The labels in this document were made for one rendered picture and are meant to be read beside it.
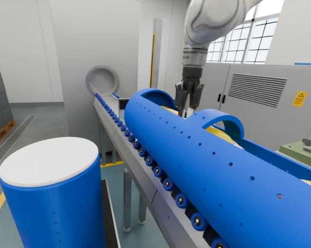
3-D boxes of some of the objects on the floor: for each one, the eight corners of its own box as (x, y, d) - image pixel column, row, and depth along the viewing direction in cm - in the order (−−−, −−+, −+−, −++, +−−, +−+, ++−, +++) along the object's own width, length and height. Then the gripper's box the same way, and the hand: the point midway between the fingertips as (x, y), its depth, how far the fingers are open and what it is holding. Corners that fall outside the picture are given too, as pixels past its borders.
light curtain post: (147, 179, 191) (159, 19, 129) (149, 182, 186) (163, 18, 124) (143, 181, 188) (153, 18, 126) (145, 184, 183) (156, 16, 121)
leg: (129, 224, 137) (130, 166, 114) (131, 230, 132) (133, 171, 109) (122, 227, 134) (122, 168, 111) (124, 233, 129) (125, 173, 106)
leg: (143, 218, 143) (146, 162, 120) (145, 223, 138) (150, 166, 116) (137, 220, 140) (140, 164, 117) (139, 226, 136) (143, 168, 113)
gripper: (202, 67, 65) (193, 119, 74) (169, 64, 57) (163, 123, 66) (215, 68, 59) (204, 125, 68) (181, 65, 51) (173, 130, 60)
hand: (185, 116), depth 65 cm, fingers closed on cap, 4 cm apart
